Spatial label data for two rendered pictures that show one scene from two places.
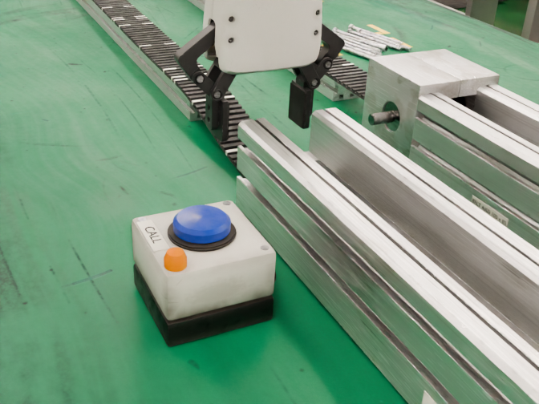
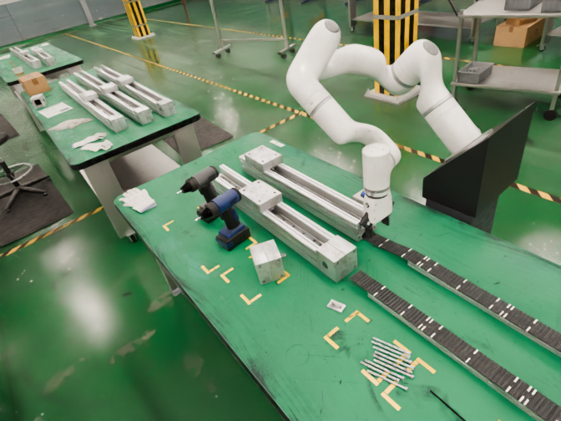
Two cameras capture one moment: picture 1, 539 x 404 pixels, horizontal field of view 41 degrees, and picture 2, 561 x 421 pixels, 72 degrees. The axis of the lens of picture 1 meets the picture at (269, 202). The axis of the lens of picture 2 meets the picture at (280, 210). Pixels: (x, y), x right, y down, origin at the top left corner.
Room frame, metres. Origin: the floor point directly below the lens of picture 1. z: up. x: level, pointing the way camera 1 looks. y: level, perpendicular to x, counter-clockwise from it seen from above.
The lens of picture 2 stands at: (1.65, -0.36, 1.75)
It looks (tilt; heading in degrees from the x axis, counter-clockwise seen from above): 36 degrees down; 177
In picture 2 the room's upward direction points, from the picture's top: 11 degrees counter-clockwise
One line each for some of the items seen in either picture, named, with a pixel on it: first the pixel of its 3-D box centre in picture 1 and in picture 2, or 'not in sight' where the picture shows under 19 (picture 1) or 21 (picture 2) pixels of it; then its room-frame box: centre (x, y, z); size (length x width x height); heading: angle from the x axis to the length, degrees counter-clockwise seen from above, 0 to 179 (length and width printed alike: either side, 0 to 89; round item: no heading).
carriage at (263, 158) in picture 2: not in sight; (263, 160); (0.01, -0.31, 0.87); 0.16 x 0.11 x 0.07; 28
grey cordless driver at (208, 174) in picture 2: not in sight; (202, 197); (0.25, -0.61, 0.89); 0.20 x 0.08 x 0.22; 126
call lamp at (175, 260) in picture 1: (175, 257); not in sight; (0.38, 0.06, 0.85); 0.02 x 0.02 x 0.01
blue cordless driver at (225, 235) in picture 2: not in sight; (222, 223); (0.46, -0.53, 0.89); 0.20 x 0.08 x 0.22; 126
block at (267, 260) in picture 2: not in sight; (270, 261); (0.66, -0.38, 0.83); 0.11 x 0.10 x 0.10; 97
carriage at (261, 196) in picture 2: not in sight; (260, 198); (0.32, -0.37, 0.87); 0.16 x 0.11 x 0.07; 28
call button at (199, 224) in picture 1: (201, 228); not in sight; (0.42, 0.05, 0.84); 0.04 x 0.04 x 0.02
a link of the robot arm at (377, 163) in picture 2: not in sight; (376, 165); (0.63, 0.02, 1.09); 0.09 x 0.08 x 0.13; 130
